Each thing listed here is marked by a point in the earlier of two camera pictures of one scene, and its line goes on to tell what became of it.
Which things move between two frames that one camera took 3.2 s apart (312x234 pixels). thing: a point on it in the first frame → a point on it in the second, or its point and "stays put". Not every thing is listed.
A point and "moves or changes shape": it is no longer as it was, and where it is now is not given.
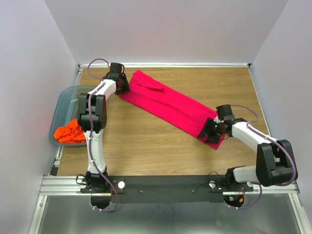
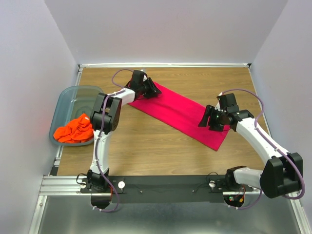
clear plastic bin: x=66 y=109 stays put
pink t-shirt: x=168 y=106 moves or changes shape
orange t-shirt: x=70 y=132 stays put
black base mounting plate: x=167 y=189 stays put
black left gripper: x=126 y=87 → x=153 y=90
